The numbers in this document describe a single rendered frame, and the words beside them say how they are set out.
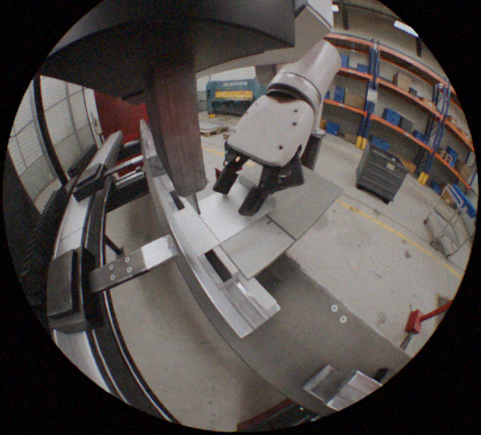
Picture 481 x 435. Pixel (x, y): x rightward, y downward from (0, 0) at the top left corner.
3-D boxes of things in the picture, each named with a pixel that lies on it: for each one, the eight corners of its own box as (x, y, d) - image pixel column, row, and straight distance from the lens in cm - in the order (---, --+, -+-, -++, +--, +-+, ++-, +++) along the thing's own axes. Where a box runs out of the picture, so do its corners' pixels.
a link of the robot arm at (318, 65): (259, 73, 27) (312, 73, 21) (290, 37, 36) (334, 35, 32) (282, 105, 31) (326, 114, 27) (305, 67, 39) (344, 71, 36)
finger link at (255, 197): (263, 165, 18) (236, 212, 19) (284, 177, 17) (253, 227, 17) (273, 173, 21) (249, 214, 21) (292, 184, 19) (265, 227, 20)
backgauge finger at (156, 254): (198, 287, 18) (184, 273, 14) (67, 334, 33) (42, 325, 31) (165, 222, 25) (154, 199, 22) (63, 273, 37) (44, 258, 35)
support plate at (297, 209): (341, 192, 35) (343, 188, 34) (247, 281, 18) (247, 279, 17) (281, 158, 40) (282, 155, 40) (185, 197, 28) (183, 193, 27)
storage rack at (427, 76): (411, 171, 735) (435, 80, 776) (418, 182, 651) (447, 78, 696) (358, 142, 652) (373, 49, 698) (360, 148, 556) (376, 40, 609)
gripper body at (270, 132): (254, 83, 26) (217, 140, 22) (315, 88, 20) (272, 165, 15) (275, 110, 30) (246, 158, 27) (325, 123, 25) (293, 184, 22)
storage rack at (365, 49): (357, 141, 651) (371, 48, 697) (358, 147, 554) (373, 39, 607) (296, 122, 679) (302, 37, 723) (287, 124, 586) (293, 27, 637)
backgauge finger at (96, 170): (147, 168, 45) (143, 152, 43) (77, 203, 53) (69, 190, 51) (144, 155, 56) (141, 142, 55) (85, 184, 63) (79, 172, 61)
